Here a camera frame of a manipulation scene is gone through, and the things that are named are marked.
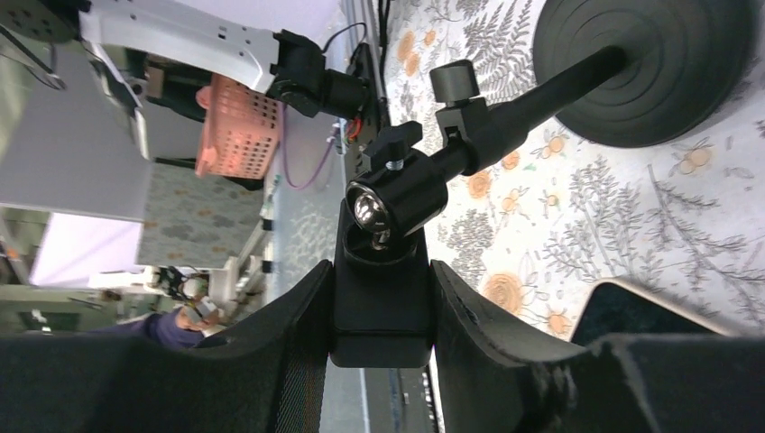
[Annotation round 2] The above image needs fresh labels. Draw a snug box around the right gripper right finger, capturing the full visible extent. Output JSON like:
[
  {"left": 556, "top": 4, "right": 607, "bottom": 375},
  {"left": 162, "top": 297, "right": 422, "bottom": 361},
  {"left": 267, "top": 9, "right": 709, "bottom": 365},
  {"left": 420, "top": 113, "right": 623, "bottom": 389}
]
[{"left": 431, "top": 261, "right": 764, "bottom": 432}]

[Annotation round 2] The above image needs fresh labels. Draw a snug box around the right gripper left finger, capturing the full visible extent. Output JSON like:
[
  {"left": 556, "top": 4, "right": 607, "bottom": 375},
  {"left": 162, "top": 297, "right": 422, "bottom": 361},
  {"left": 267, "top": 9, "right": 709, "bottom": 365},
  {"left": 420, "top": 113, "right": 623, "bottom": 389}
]
[{"left": 1, "top": 261, "right": 334, "bottom": 432}]

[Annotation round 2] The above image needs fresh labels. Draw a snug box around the black round-base stand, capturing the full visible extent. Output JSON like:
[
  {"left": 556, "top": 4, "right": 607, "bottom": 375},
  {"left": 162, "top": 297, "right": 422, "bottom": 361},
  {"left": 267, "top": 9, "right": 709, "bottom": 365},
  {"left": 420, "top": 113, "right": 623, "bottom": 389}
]
[{"left": 329, "top": 1, "right": 760, "bottom": 368}]

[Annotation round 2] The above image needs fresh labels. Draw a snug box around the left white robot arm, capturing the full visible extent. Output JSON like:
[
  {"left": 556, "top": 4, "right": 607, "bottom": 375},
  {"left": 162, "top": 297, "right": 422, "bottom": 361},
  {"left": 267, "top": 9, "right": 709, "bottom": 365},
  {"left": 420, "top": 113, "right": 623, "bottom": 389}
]
[{"left": 1, "top": 1, "right": 372, "bottom": 119}]

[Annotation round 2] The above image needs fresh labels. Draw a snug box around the person in background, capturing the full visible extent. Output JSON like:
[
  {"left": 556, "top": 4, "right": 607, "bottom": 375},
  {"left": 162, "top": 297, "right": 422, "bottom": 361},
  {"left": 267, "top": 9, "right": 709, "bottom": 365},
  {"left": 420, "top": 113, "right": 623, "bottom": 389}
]
[{"left": 86, "top": 307, "right": 221, "bottom": 349}]

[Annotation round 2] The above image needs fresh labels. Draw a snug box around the floral table mat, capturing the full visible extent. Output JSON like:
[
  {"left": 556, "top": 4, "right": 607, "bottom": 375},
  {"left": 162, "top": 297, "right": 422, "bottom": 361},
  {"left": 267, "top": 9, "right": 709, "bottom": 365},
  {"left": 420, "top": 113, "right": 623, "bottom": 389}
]
[{"left": 384, "top": 1, "right": 764, "bottom": 338}]

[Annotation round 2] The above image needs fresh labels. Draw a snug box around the pink plastic basket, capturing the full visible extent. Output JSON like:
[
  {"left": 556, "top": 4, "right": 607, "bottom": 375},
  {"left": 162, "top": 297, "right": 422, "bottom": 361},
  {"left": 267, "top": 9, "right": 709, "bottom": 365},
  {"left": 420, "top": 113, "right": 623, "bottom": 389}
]
[{"left": 195, "top": 74, "right": 282, "bottom": 180}]

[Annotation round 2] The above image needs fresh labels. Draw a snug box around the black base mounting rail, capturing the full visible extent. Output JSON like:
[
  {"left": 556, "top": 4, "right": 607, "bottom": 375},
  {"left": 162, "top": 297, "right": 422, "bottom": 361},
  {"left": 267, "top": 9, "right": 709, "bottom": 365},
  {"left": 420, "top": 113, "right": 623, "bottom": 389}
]
[{"left": 342, "top": 42, "right": 390, "bottom": 182}]

